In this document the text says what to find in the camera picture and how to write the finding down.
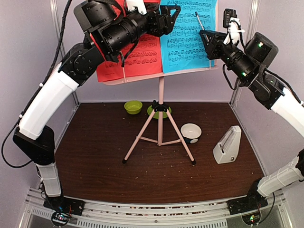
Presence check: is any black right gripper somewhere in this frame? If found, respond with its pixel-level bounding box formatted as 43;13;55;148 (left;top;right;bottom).
199;28;256;83

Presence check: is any blue cloth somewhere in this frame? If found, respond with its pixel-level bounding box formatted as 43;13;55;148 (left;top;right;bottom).
160;0;217;73

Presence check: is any red sheet music mat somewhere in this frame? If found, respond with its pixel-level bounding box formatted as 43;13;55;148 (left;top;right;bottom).
90;0;163;83

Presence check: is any pink music stand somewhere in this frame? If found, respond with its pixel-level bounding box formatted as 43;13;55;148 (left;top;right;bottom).
96;0;219;166

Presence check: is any grey metronome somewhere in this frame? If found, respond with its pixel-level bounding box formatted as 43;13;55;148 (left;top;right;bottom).
213;125;242;164

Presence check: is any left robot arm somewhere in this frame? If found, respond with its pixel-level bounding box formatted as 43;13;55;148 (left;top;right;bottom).
13;0;181;211

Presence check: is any green plate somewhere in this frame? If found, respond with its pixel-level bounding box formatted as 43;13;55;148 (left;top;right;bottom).
147;105;172;119

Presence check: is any white bowl dark outside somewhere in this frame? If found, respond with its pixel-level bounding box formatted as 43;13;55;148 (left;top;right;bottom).
180;123;202;144

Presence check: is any small green bowl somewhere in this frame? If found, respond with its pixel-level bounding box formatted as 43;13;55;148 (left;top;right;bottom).
124;100;143;114

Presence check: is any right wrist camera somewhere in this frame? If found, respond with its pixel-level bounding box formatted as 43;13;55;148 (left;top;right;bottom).
223;9;245;45

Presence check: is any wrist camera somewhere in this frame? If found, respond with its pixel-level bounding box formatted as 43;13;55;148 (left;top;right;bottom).
223;9;245;45
123;0;147;15

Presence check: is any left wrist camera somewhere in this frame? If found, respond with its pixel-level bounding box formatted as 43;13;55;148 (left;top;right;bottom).
123;0;147;15

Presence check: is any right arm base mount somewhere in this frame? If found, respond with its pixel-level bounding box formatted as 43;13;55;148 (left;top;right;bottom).
227;196;268;226

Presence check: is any aluminium front rail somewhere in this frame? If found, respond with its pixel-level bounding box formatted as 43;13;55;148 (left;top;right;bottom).
18;188;293;228

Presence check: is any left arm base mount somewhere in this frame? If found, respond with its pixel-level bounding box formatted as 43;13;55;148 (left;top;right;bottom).
43;197;85;227

